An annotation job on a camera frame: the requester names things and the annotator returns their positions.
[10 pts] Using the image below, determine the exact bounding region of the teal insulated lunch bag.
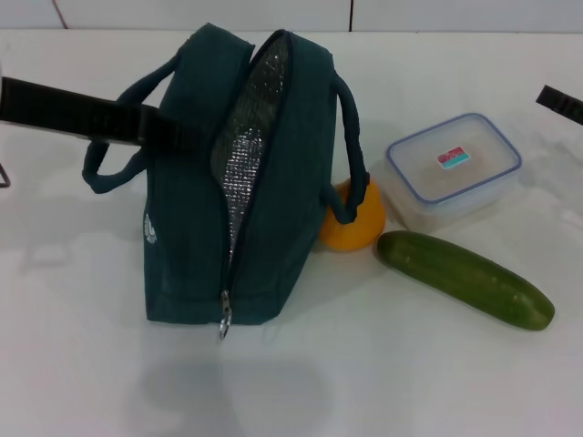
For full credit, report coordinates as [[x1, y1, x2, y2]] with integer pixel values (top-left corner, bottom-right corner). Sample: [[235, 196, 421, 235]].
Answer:
[[81, 29, 370, 342]]

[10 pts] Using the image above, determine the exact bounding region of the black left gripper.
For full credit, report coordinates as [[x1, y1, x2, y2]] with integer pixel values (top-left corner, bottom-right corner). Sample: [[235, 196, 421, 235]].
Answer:
[[0, 76, 205, 155]]

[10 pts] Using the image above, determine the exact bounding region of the clear blue-rimmed food container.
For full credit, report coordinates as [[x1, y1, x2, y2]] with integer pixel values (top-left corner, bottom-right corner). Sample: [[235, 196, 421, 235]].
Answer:
[[384, 112, 524, 229]]

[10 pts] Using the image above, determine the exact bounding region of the orange pear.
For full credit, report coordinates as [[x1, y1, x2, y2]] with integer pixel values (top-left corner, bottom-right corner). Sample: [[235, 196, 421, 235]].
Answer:
[[318, 178, 387, 252]]

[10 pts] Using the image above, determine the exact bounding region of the green cucumber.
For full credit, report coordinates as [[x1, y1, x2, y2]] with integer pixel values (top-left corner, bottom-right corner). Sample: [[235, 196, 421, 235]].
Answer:
[[375, 230, 556, 332]]

